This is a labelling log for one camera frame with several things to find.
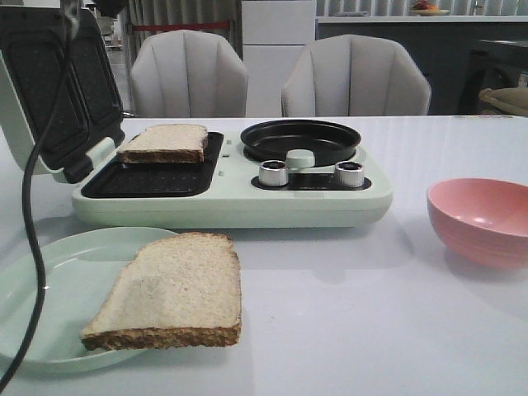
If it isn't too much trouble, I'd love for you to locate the bread slice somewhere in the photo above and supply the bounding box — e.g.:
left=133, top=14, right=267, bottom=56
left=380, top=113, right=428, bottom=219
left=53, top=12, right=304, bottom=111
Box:
left=80, top=232, right=242, bottom=350
left=117, top=124, right=208, bottom=163

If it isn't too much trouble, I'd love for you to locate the pink bowl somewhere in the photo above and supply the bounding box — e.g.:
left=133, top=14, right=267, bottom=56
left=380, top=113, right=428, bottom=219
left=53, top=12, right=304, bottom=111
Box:
left=427, top=177, right=527, bottom=269

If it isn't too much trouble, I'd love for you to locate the green breakfast maker lid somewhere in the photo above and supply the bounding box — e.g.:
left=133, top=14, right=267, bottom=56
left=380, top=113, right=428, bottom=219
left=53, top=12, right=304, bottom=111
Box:
left=1, top=6, right=125, bottom=184

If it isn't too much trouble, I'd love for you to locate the green breakfast maker base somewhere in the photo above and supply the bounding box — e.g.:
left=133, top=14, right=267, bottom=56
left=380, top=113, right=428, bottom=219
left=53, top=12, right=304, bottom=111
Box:
left=72, top=131, right=393, bottom=229

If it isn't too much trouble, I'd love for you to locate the left silver control knob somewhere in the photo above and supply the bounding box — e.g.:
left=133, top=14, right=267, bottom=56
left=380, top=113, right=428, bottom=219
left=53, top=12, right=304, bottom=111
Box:
left=258, top=160, right=289, bottom=187

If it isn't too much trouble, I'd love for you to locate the silver control knob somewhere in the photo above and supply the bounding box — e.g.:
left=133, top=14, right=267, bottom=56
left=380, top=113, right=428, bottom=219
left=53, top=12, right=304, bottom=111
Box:
left=334, top=161, right=365, bottom=188
left=258, top=160, right=289, bottom=187

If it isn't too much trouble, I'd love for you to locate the black round frying pan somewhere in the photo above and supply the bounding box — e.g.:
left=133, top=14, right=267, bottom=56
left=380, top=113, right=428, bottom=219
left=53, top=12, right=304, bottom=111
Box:
left=240, top=119, right=361, bottom=167

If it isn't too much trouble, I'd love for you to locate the right silver control knob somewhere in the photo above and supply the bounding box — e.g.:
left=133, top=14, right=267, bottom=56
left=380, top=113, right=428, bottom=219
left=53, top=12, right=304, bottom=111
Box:
left=334, top=161, right=365, bottom=188

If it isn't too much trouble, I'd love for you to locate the right beige chair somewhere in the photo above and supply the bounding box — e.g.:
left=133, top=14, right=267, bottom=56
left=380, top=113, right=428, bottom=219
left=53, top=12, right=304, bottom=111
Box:
left=281, top=34, right=431, bottom=117

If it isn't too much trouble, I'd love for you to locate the beige chair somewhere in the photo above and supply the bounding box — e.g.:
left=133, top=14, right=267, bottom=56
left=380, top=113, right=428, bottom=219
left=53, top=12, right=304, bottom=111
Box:
left=281, top=34, right=431, bottom=117
left=130, top=30, right=248, bottom=118

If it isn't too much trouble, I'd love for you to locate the left beige chair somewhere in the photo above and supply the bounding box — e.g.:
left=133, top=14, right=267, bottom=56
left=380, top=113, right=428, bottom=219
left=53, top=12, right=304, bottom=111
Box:
left=130, top=30, right=248, bottom=118

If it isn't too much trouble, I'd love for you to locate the white refrigerator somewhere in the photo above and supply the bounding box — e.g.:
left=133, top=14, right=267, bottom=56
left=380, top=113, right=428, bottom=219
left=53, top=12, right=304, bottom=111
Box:
left=242, top=1, right=316, bottom=118

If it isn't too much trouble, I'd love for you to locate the green round plate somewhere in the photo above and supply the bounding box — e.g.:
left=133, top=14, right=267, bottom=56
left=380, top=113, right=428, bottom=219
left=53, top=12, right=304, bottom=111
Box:
left=1, top=227, right=171, bottom=373

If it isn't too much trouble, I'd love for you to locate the grey corrugated curtain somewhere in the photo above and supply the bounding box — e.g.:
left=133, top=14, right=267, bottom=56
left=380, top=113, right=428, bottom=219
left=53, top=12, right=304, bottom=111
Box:
left=119, top=0, right=243, bottom=64

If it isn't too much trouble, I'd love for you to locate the grey kitchen counter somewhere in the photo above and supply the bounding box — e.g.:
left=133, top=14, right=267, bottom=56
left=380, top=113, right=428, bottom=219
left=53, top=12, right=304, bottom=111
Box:
left=316, top=16, right=527, bottom=116

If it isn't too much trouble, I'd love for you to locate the fruit plate on counter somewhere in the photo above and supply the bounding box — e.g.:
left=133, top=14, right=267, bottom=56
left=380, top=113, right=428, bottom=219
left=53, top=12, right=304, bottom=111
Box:
left=409, top=0, right=450, bottom=17

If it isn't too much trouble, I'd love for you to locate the beige cushion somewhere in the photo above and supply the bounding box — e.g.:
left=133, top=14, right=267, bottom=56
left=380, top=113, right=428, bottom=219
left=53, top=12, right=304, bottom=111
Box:
left=478, top=87, right=528, bottom=116

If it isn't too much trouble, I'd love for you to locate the red barrier strap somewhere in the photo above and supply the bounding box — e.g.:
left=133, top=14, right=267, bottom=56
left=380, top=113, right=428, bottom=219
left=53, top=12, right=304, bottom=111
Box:
left=132, top=21, right=230, bottom=33

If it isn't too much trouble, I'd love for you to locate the black cable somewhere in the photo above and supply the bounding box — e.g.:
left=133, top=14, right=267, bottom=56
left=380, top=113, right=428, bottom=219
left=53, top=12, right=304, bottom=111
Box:
left=0, top=0, right=83, bottom=396

